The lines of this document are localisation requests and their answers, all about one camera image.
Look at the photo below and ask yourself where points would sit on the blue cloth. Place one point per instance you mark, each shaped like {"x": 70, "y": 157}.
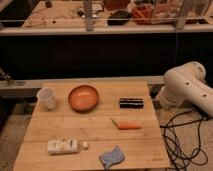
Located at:
{"x": 110, "y": 158}

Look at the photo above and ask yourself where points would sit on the black pouch on bench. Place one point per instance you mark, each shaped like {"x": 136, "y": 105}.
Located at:
{"x": 119, "y": 17}

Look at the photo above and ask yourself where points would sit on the orange bowl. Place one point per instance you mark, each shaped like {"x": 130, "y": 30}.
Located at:
{"x": 83, "y": 98}

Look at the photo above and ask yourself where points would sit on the orange basket on bench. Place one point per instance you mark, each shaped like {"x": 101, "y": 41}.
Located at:
{"x": 142, "y": 14}

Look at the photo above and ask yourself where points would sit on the white ceramic cup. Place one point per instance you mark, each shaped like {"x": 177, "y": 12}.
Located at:
{"x": 46, "y": 97}

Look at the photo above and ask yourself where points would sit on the black rectangular box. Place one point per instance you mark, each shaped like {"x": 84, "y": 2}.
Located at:
{"x": 131, "y": 103}

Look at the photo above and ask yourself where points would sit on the white plastic bottle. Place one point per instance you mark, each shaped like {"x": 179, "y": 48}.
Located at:
{"x": 65, "y": 146}

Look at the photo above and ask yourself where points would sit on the metal frame post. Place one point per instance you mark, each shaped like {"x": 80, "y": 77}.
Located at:
{"x": 88, "y": 14}

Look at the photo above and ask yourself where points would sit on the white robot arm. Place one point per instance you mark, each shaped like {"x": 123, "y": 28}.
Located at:
{"x": 186, "y": 82}

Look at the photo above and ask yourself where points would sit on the orange carrot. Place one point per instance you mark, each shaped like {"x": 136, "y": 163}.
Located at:
{"x": 126, "y": 125}

